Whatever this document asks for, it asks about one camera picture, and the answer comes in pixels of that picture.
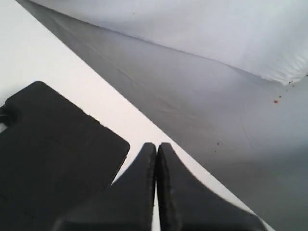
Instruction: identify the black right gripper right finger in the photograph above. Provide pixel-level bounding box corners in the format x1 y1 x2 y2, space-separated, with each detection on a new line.
156 143 266 231

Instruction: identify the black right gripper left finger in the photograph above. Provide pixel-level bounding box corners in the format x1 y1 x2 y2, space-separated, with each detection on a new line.
53 142 156 231

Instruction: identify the black plastic tool case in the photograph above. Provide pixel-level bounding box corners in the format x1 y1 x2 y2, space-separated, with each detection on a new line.
0 81 130 231

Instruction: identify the white backdrop cloth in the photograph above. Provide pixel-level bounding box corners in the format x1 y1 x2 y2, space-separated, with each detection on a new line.
20 0 308 231

